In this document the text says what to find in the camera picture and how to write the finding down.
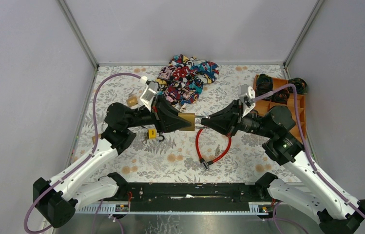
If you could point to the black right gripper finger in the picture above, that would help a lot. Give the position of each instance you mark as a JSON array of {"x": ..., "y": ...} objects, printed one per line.
[
  {"x": 223, "y": 128},
  {"x": 224, "y": 115}
]

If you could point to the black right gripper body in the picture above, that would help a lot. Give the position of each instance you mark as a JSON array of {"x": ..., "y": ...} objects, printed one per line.
[{"x": 243, "y": 123}]

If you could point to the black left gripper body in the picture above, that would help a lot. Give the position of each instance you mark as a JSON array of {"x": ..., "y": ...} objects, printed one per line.
[{"x": 156, "y": 114}]

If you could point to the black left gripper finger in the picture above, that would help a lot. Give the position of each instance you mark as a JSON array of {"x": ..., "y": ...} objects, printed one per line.
[
  {"x": 173, "y": 124},
  {"x": 165, "y": 109}
]

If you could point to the brass padlock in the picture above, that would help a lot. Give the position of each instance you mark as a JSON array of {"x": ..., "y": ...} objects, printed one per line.
[
  {"x": 94, "y": 138},
  {"x": 190, "y": 118},
  {"x": 132, "y": 100}
]

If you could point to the red cable lock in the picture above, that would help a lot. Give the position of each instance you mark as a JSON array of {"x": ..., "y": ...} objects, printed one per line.
[{"x": 208, "y": 159}]

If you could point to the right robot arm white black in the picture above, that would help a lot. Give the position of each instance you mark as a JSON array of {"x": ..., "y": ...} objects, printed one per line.
[{"x": 327, "y": 203}]

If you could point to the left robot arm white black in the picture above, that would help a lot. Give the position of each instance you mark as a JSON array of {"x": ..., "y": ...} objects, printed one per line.
[{"x": 58, "y": 198}]

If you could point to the yellow small padlock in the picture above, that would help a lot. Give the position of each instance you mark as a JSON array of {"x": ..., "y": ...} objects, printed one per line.
[{"x": 152, "y": 134}]

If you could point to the colourful comic print cloth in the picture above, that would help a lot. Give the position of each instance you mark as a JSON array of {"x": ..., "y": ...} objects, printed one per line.
[{"x": 181, "y": 81}]

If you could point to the orange wooden compartment tray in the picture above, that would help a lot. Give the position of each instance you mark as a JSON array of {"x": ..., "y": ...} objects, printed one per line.
[{"x": 263, "y": 106}]

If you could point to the dark rolled fabric top left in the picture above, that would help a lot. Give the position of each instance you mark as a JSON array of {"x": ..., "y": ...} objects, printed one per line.
[{"x": 264, "y": 84}]

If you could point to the dark rolled fabric small centre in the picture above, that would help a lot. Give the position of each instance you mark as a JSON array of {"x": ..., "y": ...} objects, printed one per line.
[{"x": 281, "y": 96}]

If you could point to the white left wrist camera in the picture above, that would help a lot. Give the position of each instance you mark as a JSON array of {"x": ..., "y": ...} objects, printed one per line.
[{"x": 149, "y": 93}]

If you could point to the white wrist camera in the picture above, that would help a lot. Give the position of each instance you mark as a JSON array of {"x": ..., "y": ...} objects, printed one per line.
[
  {"x": 246, "y": 95},
  {"x": 149, "y": 93}
]

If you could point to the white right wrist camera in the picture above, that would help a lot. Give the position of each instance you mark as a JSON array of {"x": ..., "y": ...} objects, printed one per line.
[{"x": 246, "y": 95}]

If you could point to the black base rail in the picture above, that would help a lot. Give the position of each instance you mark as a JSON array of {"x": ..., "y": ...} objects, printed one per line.
[{"x": 190, "y": 197}]

